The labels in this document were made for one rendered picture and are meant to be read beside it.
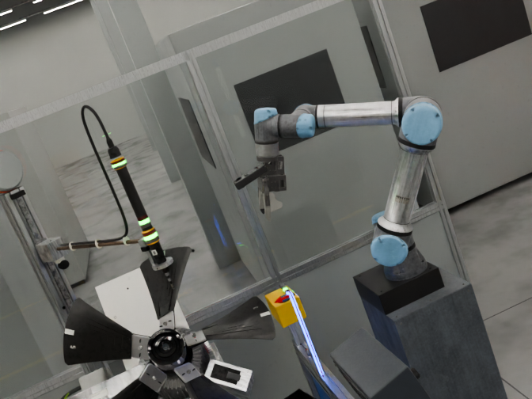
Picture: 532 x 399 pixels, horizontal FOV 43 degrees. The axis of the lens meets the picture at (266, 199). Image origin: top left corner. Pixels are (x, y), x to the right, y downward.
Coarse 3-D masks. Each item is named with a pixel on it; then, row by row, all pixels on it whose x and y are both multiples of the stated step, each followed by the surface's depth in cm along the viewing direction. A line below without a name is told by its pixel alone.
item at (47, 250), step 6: (42, 240) 256; (48, 240) 254; (54, 240) 250; (60, 240) 252; (36, 246) 252; (42, 246) 250; (48, 246) 248; (54, 246) 249; (60, 246) 251; (42, 252) 252; (48, 252) 249; (54, 252) 249; (60, 252) 251; (66, 252) 253; (42, 258) 254; (48, 258) 251; (54, 258) 249
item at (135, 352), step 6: (132, 336) 218; (138, 336) 218; (144, 336) 217; (132, 342) 219; (138, 342) 218; (144, 342) 218; (132, 348) 220; (144, 348) 219; (132, 354) 221; (138, 354) 220; (144, 354) 220
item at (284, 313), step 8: (280, 288) 264; (288, 288) 261; (272, 296) 260; (296, 296) 251; (272, 304) 253; (280, 304) 250; (288, 304) 250; (272, 312) 260; (280, 312) 249; (288, 312) 250; (304, 312) 252; (280, 320) 250; (288, 320) 251; (296, 320) 252
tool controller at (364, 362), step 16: (352, 336) 169; (368, 336) 165; (336, 352) 167; (352, 352) 163; (368, 352) 159; (384, 352) 155; (352, 368) 158; (368, 368) 154; (384, 368) 150; (400, 368) 147; (352, 384) 159; (368, 384) 149; (384, 384) 146; (400, 384) 146; (416, 384) 147
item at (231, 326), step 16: (256, 304) 229; (224, 320) 225; (240, 320) 222; (256, 320) 221; (272, 320) 220; (208, 336) 217; (224, 336) 215; (240, 336) 215; (256, 336) 214; (272, 336) 215
